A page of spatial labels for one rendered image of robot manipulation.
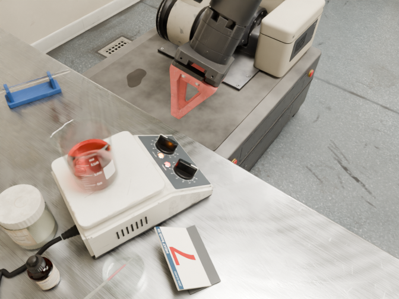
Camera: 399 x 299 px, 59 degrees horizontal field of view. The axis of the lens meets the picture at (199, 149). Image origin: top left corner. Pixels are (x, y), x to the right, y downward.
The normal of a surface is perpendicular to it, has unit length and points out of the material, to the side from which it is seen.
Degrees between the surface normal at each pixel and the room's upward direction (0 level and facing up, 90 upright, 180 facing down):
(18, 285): 0
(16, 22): 90
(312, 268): 0
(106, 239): 90
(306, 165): 0
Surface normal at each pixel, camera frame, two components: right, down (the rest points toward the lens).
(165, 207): 0.55, 0.66
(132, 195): 0.04, -0.64
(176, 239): 0.62, -0.67
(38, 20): 0.80, 0.47
